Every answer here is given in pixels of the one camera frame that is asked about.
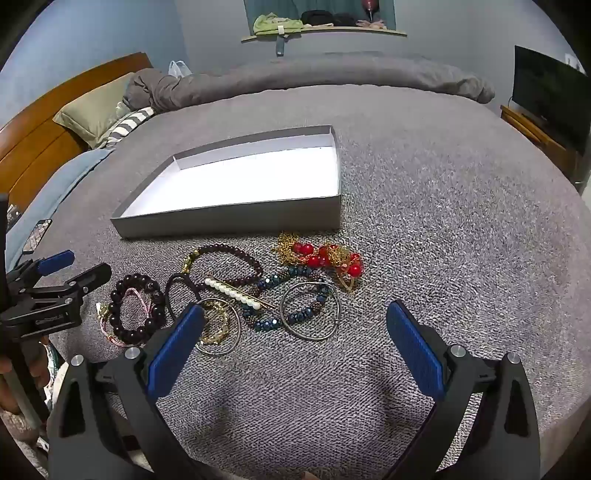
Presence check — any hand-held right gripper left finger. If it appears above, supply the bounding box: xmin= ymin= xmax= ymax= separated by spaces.
xmin=46 ymin=302 xmax=206 ymax=480

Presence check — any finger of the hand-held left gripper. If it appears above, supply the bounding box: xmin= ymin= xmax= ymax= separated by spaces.
xmin=4 ymin=250 xmax=75 ymax=296
xmin=28 ymin=263 xmax=112 ymax=315

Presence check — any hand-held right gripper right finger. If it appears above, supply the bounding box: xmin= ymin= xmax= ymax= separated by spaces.
xmin=385 ymin=300 xmax=541 ymax=480

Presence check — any dark large-bead bracelet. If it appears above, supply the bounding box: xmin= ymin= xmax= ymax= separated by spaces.
xmin=108 ymin=273 xmax=166 ymax=344

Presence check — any gold ring hair clip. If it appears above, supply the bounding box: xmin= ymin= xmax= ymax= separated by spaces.
xmin=196 ymin=299 xmax=232 ymax=344

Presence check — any pink cord bracelet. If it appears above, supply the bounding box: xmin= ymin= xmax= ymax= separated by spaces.
xmin=96 ymin=288 xmax=160 ymax=348

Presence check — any silver bangle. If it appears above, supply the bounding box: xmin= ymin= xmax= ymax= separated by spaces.
xmin=194 ymin=298 xmax=242 ymax=356
xmin=279 ymin=281 xmax=342 ymax=342

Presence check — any black hair tie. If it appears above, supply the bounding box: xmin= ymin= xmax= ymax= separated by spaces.
xmin=165 ymin=272 xmax=208 ymax=324

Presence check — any pearl hair clip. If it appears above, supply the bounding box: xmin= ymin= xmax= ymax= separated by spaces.
xmin=204 ymin=277 xmax=278 ymax=311

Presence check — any purple bead bracelet gold charm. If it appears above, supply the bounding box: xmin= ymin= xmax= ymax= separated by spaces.
xmin=182 ymin=244 xmax=264 ymax=296

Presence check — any blue bead bracelet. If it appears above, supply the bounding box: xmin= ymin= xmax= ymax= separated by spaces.
xmin=241 ymin=265 xmax=331 ymax=333

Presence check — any red bead gold chain bracelet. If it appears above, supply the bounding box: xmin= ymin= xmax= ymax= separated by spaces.
xmin=272 ymin=232 xmax=365 ymax=294

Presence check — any grey shallow cardboard box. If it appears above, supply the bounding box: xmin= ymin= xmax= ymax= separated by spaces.
xmin=110 ymin=124 xmax=343 ymax=239

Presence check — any person's left hand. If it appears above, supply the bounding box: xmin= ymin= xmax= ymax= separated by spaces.
xmin=0 ymin=335 xmax=52 ymax=416

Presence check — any smartphone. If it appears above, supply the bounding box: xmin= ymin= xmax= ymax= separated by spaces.
xmin=21 ymin=219 xmax=52 ymax=254

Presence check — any person's beige fleece clothing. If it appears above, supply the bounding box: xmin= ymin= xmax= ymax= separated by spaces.
xmin=0 ymin=408 xmax=49 ymax=467

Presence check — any grey bed blanket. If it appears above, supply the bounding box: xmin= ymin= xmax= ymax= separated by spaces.
xmin=18 ymin=85 xmax=591 ymax=480

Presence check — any wooden headboard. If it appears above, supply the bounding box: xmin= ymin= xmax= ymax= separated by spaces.
xmin=0 ymin=52 xmax=153 ymax=213

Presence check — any green pillow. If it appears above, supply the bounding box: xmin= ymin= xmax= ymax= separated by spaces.
xmin=53 ymin=73 xmax=137 ymax=149

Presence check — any grey white striped pillow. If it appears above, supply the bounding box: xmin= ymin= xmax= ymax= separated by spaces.
xmin=95 ymin=107 xmax=155 ymax=149

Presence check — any wooden television stand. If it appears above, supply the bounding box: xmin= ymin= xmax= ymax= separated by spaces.
xmin=500 ymin=105 xmax=583 ymax=185

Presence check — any black flat television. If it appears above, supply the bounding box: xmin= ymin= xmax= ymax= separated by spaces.
xmin=512 ymin=45 xmax=591 ymax=155

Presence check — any grey rolled duvet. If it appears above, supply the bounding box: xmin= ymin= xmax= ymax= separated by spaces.
xmin=122 ymin=51 xmax=496 ymax=116

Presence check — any green cloth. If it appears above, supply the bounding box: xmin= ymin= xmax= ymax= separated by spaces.
xmin=253 ymin=14 xmax=303 ymax=35

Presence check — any teal curtain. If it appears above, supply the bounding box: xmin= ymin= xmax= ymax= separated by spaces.
xmin=244 ymin=0 xmax=397 ymax=33

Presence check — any wooden window shelf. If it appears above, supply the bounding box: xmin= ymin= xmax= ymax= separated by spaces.
xmin=241 ymin=25 xmax=408 ymax=44

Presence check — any black cloth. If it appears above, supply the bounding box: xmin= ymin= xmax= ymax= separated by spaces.
xmin=301 ymin=9 xmax=358 ymax=27

